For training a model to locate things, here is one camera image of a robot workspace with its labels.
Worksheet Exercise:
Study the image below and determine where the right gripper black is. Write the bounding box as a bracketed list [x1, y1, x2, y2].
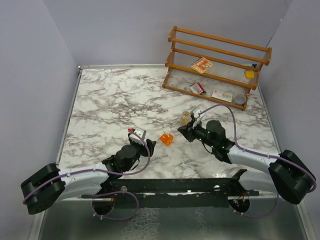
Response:
[178, 118, 216, 149]

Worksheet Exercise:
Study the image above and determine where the clear pill bottle gold lid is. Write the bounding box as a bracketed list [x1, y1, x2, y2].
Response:
[180, 114, 191, 127]

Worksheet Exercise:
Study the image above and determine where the orange pill organizer box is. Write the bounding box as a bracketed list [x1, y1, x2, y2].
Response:
[159, 133, 174, 146]

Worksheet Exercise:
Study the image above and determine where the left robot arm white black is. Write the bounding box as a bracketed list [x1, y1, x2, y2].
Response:
[20, 130, 157, 215]

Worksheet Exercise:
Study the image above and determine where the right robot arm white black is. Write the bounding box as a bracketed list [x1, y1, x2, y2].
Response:
[177, 120, 314, 205]

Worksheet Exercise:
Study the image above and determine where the red white torn packet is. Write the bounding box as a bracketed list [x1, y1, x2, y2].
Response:
[189, 82, 207, 95]

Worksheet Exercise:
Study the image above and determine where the white red medicine box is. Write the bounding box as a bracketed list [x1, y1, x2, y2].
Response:
[211, 89, 233, 103]

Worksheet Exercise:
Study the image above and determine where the clear round jar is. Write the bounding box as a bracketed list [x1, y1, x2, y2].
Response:
[232, 94, 247, 106]

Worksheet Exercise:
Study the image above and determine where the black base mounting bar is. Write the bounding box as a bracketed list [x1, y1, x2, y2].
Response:
[93, 169, 259, 214]

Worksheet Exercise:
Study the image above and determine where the orange spiral notebook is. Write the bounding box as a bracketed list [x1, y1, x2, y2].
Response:
[190, 57, 214, 74]

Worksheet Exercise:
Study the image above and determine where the wooden three-tier shelf rack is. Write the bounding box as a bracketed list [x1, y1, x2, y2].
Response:
[162, 26, 272, 111]

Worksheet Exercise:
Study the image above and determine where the yellow small container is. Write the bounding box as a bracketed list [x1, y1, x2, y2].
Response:
[244, 70, 255, 80]

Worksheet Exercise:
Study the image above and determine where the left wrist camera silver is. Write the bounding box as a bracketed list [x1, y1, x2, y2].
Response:
[128, 128, 147, 141]

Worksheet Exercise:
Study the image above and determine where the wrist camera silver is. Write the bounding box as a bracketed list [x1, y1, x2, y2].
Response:
[128, 128, 147, 141]
[191, 107, 205, 128]

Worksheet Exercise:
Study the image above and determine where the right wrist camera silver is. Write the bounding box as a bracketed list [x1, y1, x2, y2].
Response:
[191, 107, 205, 128]

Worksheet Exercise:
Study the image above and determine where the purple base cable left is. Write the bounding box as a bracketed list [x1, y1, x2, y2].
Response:
[91, 186, 141, 221]

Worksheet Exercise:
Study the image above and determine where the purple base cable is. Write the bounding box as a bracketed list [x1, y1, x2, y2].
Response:
[91, 186, 141, 221]
[232, 193, 280, 218]

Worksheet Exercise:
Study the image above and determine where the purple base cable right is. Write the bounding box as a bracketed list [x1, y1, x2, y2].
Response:
[232, 193, 280, 218]

